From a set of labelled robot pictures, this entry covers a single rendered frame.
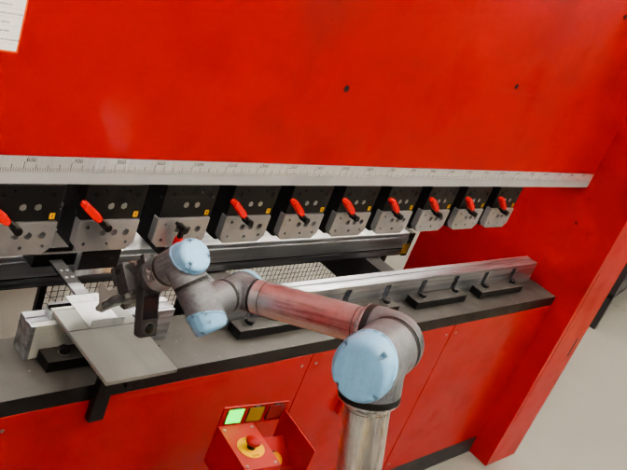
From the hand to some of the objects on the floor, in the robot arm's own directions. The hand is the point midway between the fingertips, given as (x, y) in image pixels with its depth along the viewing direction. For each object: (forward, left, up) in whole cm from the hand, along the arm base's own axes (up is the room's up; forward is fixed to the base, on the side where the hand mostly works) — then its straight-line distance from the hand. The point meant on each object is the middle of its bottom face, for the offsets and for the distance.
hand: (112, 309), depth 183 cm
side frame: (-19, -228, -105) cm, 251 cm away
